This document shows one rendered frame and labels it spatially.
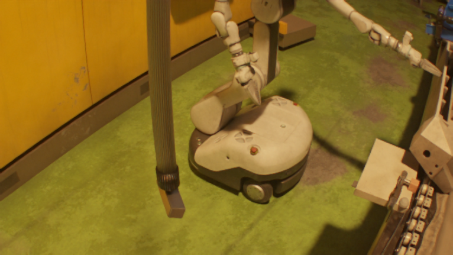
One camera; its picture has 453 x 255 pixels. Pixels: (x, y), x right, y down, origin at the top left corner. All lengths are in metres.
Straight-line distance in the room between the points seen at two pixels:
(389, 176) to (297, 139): 0.91
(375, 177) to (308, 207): 1.00
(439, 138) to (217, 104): 1.32
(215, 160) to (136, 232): 0.59
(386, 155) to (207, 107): 1.17
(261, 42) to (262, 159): 0.56
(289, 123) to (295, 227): 0.60
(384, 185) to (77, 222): 1.62
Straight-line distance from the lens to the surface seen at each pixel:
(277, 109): 2.30
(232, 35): 1.75
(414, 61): 1.69
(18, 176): 2.51
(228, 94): 2.09
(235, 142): 2.03
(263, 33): 1.89
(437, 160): 1.33
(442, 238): 1.29
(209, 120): 2.25
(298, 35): 3.87
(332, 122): 2.91
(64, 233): 2.17
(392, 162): 1.38
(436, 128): 1.32
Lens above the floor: 1.63
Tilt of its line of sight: 36 degrees down
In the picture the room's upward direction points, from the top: 1 degrees clockwise
